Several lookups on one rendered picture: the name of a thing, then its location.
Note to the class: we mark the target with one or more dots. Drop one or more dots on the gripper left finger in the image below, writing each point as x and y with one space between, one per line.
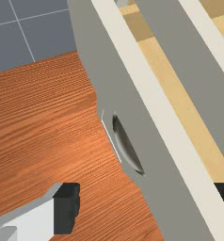
38 216

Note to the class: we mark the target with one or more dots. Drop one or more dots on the pale grey cabinet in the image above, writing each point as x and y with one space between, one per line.
154 103

